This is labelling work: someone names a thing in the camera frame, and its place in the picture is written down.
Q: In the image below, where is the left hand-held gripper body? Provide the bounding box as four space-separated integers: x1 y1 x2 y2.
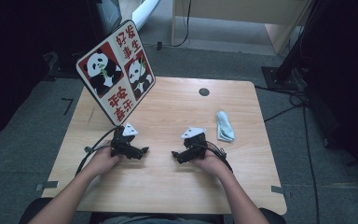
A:
110 121 139 159

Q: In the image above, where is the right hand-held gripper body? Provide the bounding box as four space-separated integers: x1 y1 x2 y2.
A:
180 126 209 161

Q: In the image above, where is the light blue cloth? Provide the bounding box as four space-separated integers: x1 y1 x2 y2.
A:
215 110 236 143

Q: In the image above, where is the panda print board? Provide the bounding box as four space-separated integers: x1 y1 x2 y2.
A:
76 19 157 127

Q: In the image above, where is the person's left hand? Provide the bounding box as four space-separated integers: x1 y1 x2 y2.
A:
85 141 125 177

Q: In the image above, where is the person's right hand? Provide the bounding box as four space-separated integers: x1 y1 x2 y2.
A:
198 151 231 179

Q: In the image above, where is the person's grey clothing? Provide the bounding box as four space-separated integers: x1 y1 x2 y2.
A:
101 214 223 224

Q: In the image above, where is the black flat floor base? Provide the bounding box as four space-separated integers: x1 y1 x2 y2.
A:
43 50 82 78

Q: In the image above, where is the black stand with base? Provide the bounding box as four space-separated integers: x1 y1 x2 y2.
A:
260 0 323 91

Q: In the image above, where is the black monitor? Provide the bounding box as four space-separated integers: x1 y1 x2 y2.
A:
87 0 123 41

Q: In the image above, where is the white curved panel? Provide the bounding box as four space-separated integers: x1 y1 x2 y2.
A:
131 0 161 31

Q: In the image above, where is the light wooden cabinet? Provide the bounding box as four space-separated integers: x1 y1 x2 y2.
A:
171 0 311 55

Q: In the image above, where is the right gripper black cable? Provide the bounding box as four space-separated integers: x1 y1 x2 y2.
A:
204 141 234 174

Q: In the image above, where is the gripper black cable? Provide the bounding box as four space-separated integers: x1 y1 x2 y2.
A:
75 125 124 175
204 141 234 174

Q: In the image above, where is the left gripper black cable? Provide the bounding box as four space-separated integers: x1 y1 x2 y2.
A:
75 125 124 175

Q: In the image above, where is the black hanging cable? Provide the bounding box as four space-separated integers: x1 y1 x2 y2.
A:
171 0 192 49

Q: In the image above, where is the long black floor cable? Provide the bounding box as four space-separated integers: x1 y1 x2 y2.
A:
301 102 321 224

